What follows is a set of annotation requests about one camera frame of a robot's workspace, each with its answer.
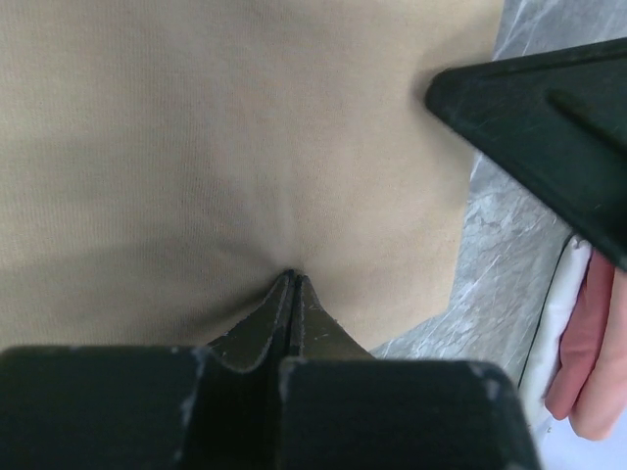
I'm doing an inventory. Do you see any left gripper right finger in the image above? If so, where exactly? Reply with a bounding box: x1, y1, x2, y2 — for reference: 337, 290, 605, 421
278, 275, 372, 469

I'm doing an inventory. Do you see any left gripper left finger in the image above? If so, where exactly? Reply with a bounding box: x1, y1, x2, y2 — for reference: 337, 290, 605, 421
195, 271, 294, 469

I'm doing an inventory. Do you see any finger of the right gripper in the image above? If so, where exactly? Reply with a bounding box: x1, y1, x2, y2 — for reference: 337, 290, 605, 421
424, 38, 626, 268

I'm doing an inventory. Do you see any beige t shirt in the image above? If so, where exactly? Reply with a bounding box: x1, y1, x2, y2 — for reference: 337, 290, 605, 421
1, 1, 503, 348

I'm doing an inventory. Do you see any folded white t shirt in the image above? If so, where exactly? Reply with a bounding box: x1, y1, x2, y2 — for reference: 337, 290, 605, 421
518, 236, 592, 469

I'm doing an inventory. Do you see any folded pink t shirt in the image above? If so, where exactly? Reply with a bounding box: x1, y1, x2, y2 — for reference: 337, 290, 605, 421
545, 252, 626, 441

